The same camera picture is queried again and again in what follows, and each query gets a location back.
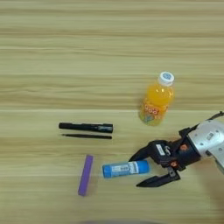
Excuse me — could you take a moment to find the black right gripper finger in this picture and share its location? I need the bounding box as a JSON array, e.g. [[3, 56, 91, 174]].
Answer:
[[129, 144, 153, 163], [136, 167, 182, 188]]

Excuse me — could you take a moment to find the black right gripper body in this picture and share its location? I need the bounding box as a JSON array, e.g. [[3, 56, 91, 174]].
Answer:
[[167, 136, 202, 172]]

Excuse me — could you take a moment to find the blue glue stick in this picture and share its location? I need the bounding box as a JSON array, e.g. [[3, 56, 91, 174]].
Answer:
[[101, 159, 151, 179]]

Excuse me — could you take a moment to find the orange juice bottle white cap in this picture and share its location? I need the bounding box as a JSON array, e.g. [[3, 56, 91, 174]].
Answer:
[[138, 71, 176, 127]]

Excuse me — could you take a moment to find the purple rectangular block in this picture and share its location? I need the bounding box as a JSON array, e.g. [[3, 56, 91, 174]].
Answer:
[[77, 154, 95, 197]]

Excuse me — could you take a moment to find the small black box white label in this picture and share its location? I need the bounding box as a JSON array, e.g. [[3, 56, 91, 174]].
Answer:
[[148, 139, 172, 168]]

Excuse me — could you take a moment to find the thin black stick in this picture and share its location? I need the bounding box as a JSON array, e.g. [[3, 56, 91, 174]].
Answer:
[[61, 133, 113, 140]]

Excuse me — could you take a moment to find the black marker pen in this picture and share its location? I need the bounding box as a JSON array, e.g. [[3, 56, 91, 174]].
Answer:
[[58, 122, 114, 134]]

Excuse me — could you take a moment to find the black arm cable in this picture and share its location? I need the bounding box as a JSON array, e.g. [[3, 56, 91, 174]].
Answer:
[[205, 110, 224, 122]]

